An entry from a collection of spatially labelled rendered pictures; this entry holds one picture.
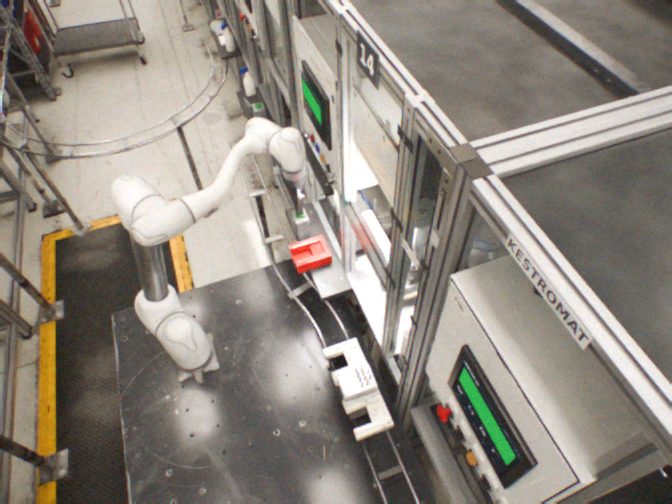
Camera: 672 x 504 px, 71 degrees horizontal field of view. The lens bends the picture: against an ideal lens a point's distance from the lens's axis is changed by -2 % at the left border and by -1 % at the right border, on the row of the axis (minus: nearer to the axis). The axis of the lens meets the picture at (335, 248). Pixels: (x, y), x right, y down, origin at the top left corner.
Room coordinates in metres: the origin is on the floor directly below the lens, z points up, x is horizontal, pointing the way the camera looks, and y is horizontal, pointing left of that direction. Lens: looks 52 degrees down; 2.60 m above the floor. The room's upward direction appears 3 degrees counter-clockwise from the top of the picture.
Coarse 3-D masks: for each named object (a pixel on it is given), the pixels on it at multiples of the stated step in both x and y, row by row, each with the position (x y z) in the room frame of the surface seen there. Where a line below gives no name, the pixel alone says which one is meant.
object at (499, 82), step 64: (384, 0) 1.28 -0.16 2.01; (448, 0) 1.26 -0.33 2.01; (576, 0) 1.23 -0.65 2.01; (640, 0) 1.21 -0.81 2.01; (384, 64) 0.94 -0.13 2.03; (448, 64) 0.96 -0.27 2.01; (512, 64) 0.95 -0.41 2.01; (576, 64) 0.94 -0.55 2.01; (640, 64) 0.92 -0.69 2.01; (448, 128) 0.71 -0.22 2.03; (512, 128) 0.73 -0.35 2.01; (576, 128) 0.69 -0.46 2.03; (448, 192) 0.62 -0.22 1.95; (384, 384) 0.85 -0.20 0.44
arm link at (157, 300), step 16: (128, 176) 1.22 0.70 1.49; (112, 192) 1.16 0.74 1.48; (128, 192) 1.13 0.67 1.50; (144, 192) 1.12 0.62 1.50; (160, 192) 1.16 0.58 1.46; (128, 208) 1.08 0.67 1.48; (128, 224) 1.08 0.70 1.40; (144, 256) 1.07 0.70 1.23; (160, 256) 1.10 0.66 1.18; (144, 272) 1.06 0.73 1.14; (160, 272) 1.08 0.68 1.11; (144, 288) 1.05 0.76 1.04; (160, 288) 1.06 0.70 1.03; (144, 304) 1.03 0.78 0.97; (160, 304) 1.03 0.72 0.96; (176, 304) 1.06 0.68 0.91; (144, 320) 1.01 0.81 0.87; (160, 320) 0.99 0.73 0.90
